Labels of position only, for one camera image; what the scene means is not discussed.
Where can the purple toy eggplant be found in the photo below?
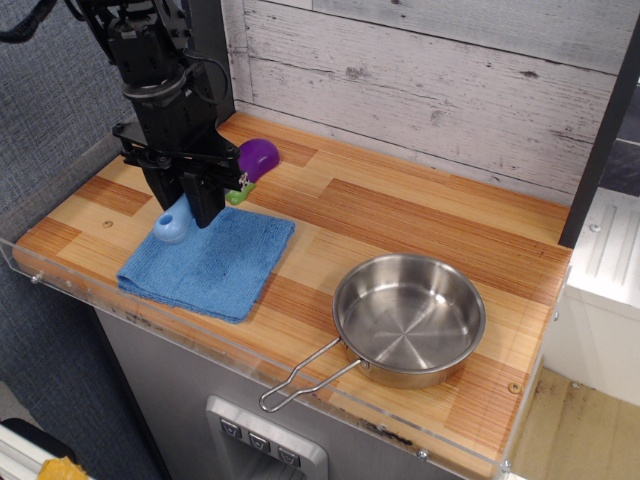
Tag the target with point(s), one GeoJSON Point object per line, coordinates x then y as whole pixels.
{"type": "Point", "coordinates": [257, 157]}

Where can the clear acrylic table guard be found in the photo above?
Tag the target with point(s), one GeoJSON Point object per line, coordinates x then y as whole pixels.
{"type": "Point", "coordinates": [351, 197]}

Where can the yellow object at corner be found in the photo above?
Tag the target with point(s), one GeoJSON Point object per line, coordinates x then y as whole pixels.
{"type": "Point", "coordinates": [61, 469]}

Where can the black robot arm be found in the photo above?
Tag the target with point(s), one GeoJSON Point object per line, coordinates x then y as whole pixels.
{"type": "Point", "coordinates": [148, 43]}

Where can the grey dispenser button panel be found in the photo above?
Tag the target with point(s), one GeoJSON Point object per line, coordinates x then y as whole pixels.
{"type": "Point", "coordinates": [252, 447]}

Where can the white ribbed side counter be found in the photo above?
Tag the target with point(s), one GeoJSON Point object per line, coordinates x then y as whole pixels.
{"type": "Point", "coordinates": [605, 260]}

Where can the blue folded cloth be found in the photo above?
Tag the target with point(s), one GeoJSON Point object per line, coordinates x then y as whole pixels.
{"type": "Point", "coordinates": [219, 271]}

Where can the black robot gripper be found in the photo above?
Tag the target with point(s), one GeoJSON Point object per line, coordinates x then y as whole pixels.
{"type": "Point", "coordinates": [174, 138]}

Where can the stainless steel pan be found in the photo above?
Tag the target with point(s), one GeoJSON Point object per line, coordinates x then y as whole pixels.
{"type": "Point", "coordinates": [405, 321]}

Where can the blue spoon with grey bowl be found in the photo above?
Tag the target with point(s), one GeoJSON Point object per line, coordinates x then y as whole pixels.
{"type": "Point", "coordinates": [172, 226]}

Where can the black vertical post right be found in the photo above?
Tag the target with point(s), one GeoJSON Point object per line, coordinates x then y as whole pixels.
{"type": "Point", "coordinates": [618, 103]}

